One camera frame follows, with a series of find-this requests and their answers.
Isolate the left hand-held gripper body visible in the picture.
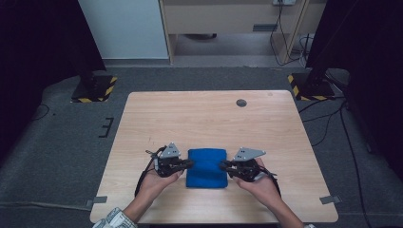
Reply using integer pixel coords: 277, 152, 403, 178
153, 142, 185, 179

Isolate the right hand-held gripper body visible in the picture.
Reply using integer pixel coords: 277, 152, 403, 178
232, 146, 271, 183

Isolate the blue cloth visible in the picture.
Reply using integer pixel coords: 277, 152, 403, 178
184, 147, 229, 189

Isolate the person's right hand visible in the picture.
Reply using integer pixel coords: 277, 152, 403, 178
233, 157, 283, 207

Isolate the person's left hand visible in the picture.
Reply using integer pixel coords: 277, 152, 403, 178
138, 158, 186, 200

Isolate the grey tape strip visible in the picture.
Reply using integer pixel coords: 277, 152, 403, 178
84, 196, 109, 209
318, 195, 343, 205

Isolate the black stand with striped base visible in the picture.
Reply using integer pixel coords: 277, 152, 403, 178
70, 60, 119, 104
287, 60, 336, 102

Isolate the white panel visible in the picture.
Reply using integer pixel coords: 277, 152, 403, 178
77, 0, 170, 61

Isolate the light wooden desk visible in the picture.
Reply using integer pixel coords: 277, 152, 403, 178
158, 0, 329, 66

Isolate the right hand-held gripper black cable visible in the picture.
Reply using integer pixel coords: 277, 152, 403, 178
259, 165, 283, 198

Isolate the hand-held gripper black cable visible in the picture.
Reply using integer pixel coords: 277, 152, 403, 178
259, 165, 283, 198
134, 145, 167, 198

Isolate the left hand-held gripper black cable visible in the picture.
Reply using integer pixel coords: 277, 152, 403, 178
134, 145, 167, 198

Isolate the long black floor cable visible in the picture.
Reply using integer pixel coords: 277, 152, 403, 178
337, 104, 374, 228

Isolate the thin black floor cable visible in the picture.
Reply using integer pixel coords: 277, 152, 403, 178
30, 103, 51, 123

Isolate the black hanging cable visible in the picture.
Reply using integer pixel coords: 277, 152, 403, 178
268, 0, 309, 67

